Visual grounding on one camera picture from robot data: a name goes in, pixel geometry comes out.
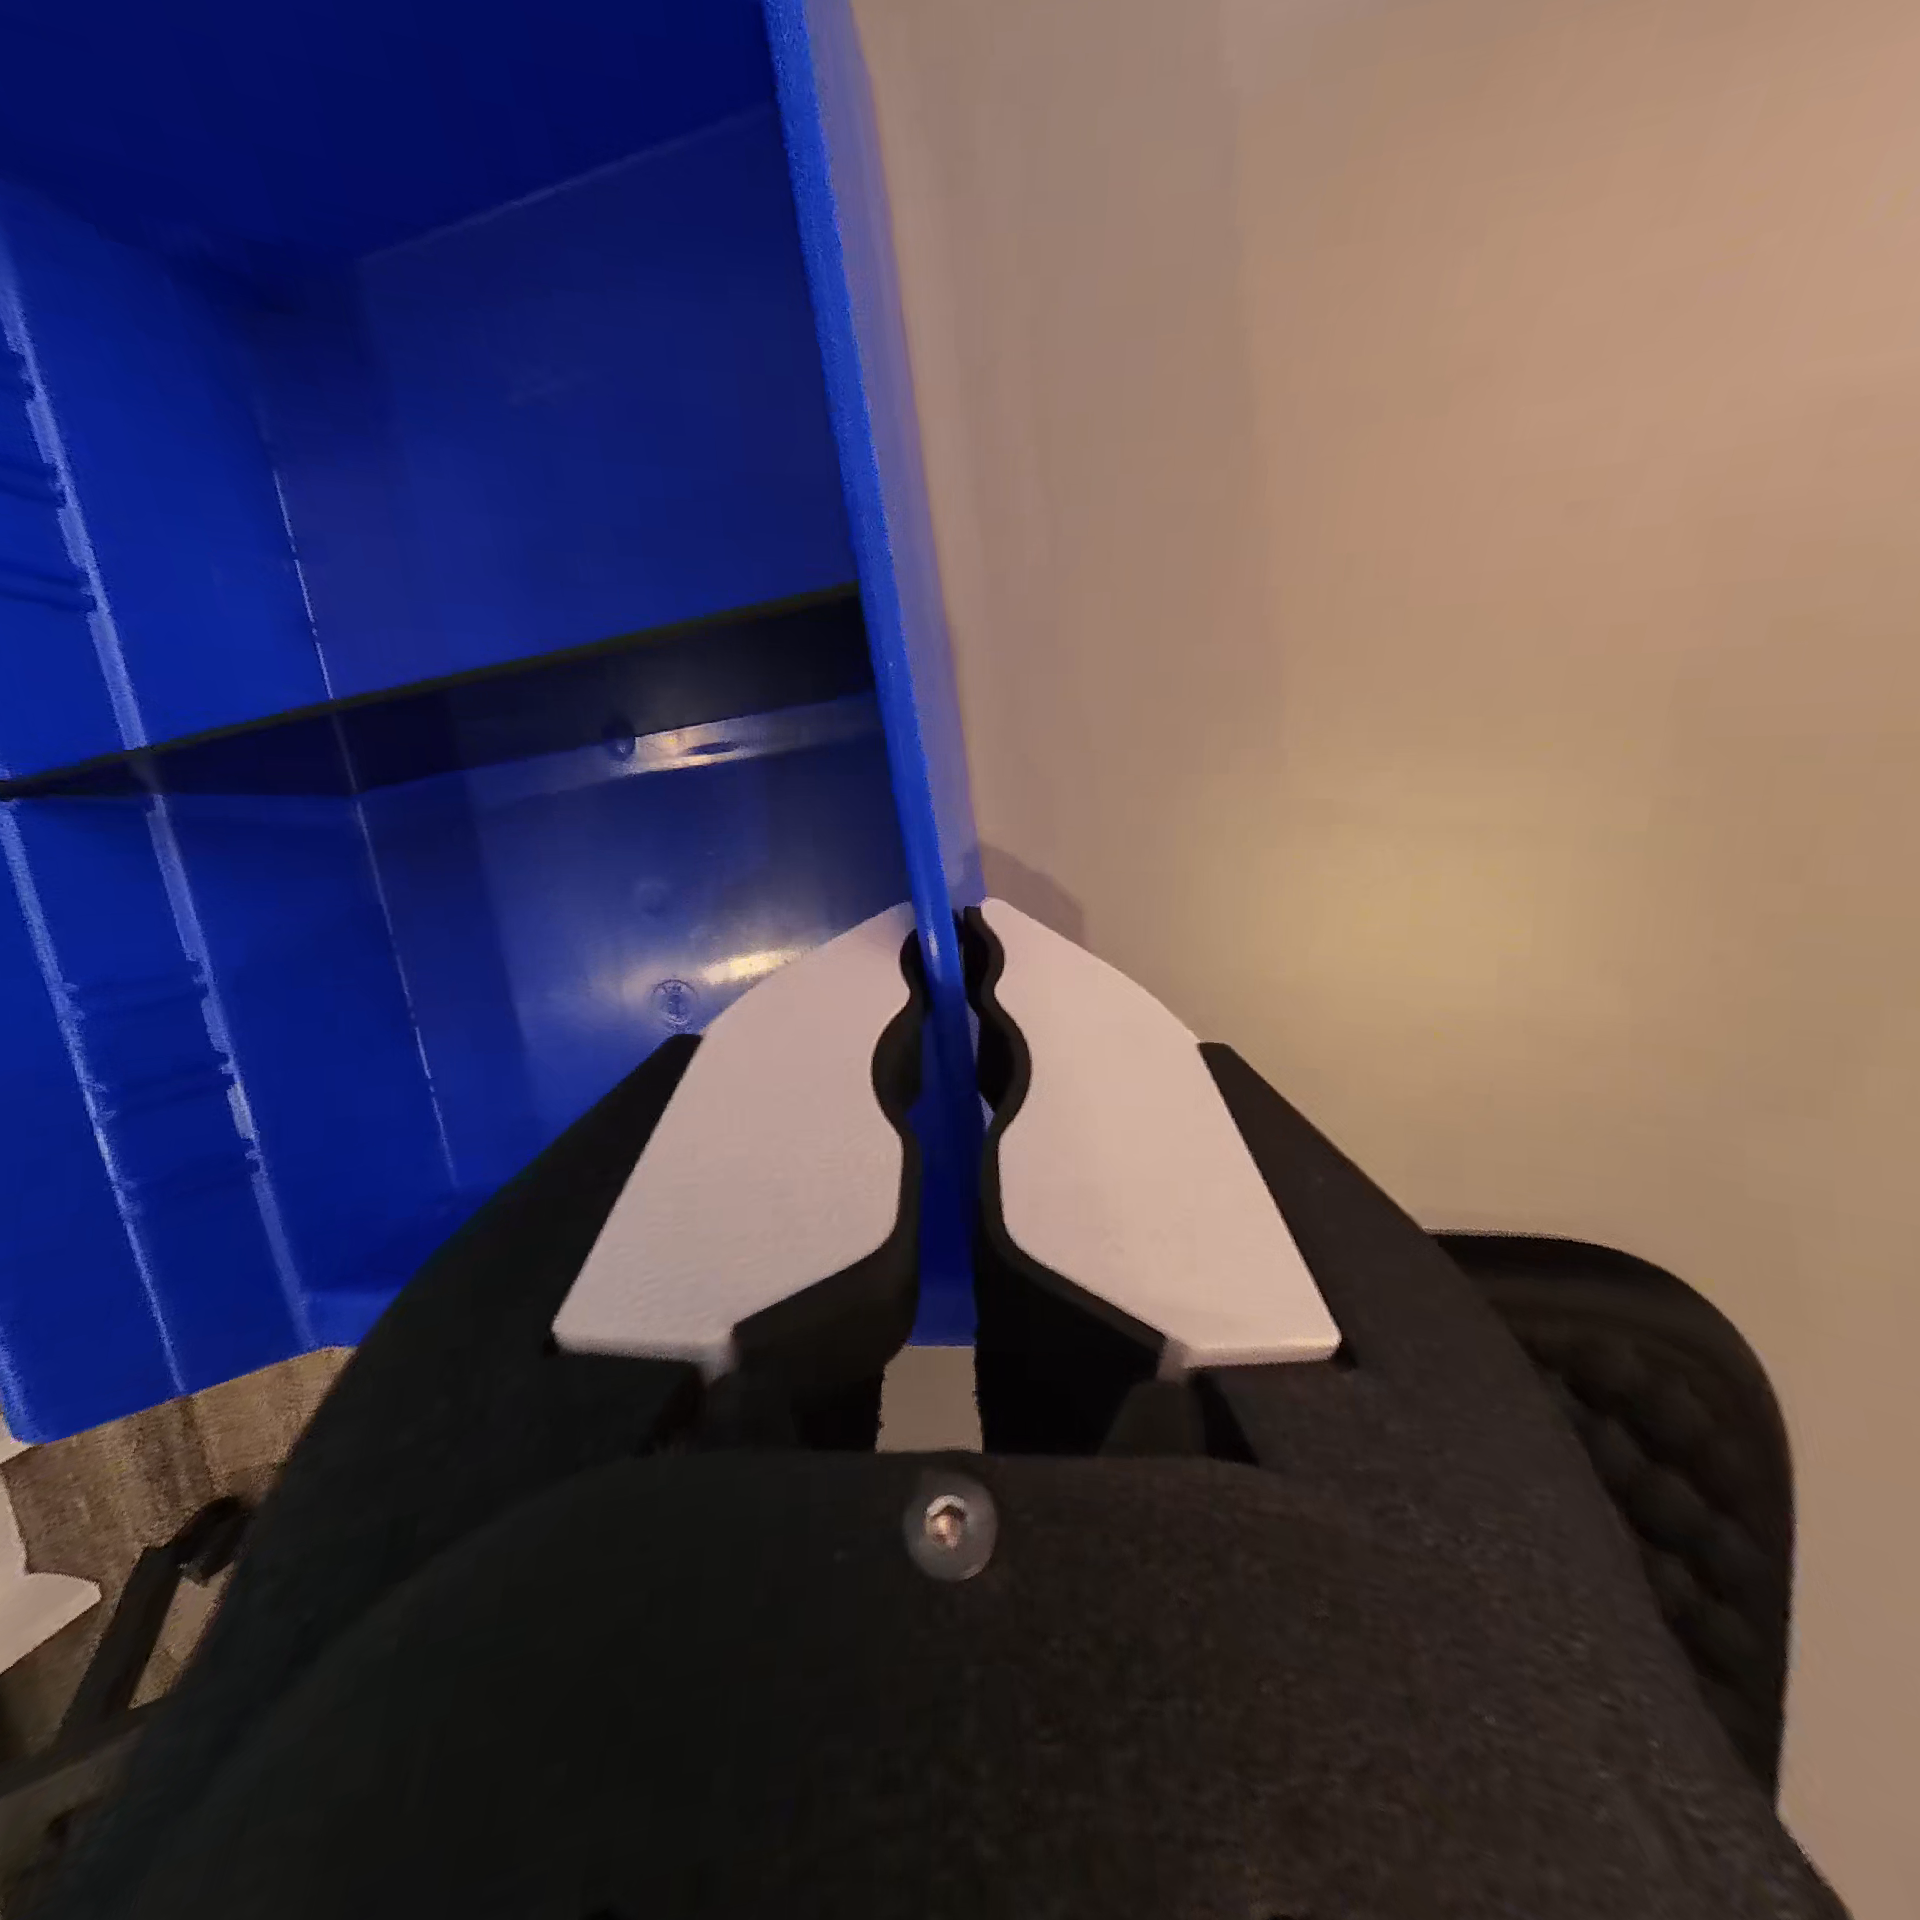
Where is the black woven pad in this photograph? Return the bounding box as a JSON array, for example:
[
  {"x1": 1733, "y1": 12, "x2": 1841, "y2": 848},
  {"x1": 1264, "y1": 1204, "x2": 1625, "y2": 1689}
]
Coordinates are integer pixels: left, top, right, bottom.
[{"x1": 1433, "y1": 1231, "x2": 1795, "y2": 1801}]

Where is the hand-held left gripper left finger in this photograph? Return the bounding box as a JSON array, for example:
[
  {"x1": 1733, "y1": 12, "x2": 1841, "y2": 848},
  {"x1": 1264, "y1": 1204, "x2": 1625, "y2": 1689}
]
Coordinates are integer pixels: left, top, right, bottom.
[{"x1": 548, "y1": 897, "x2": 921, "y2": 1449}]

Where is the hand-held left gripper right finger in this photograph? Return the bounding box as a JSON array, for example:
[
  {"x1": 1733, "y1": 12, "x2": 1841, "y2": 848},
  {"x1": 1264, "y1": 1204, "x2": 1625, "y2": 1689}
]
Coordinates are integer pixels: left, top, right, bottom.
[{"x1": 966, "y1": 897, "x2": 1344, "y2": 1452}]

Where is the blue plastic bin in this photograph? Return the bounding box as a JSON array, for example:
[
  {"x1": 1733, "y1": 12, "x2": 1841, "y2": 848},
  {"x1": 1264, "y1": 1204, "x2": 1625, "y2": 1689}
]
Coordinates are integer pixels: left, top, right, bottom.
[{"x1": 0, "y1": 0, "x2": 992, "y2": 1442}]

